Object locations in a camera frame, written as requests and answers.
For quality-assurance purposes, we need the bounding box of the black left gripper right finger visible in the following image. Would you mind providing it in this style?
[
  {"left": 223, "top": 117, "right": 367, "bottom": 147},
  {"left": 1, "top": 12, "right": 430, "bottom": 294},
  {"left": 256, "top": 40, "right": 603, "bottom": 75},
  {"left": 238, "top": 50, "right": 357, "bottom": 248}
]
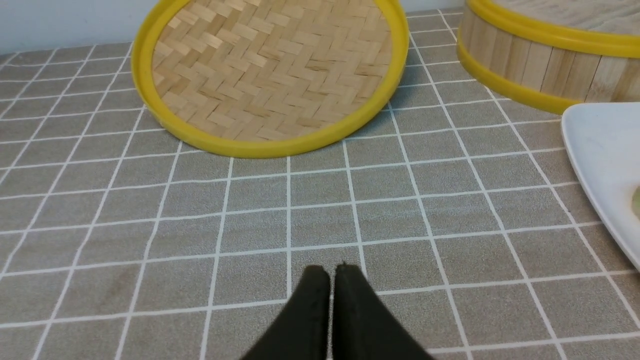
[{"left": 332, "top": 263, "right": 434, "bottom": 360}]

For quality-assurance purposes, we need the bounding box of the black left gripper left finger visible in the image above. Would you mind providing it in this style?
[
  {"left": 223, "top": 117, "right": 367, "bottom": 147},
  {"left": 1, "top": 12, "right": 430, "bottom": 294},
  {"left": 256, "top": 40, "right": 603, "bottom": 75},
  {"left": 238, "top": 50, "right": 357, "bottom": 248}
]
[{"left": 242, "top": 265, "right": 331, "bottom": 360}]

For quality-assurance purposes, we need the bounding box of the white square plate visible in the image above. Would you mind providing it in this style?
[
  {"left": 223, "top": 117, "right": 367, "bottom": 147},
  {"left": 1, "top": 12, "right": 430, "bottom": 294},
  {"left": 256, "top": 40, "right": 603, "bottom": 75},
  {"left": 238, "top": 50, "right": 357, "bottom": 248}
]
[{"left": 561, "top": 102, "right": 640, "bottom": 268}]

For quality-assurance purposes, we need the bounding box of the grey checked tablecloth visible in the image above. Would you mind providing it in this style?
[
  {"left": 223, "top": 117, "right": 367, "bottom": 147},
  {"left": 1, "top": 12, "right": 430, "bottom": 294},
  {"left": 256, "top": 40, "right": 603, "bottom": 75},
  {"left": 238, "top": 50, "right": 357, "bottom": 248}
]
[{"left": 0, "top": 7, "right": 640, "bottom": 360}]

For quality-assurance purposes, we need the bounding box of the yellow-rimmed bamboo steamer lid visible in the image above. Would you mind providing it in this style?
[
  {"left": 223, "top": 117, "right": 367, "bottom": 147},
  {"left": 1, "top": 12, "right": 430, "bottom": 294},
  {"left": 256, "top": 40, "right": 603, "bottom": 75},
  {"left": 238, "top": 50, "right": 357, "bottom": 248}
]
[{"left": 131, "top": 0, "right": 410, "bottom": 158}]

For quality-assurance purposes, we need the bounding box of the yellow-rimmed bamboo steamer basket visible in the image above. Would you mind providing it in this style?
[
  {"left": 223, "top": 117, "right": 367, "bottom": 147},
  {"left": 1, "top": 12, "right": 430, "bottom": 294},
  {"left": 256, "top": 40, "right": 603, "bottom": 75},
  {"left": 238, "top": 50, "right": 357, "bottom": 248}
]
[{"left": 457, "top": 0, "right": 640, "bottom": 114}]

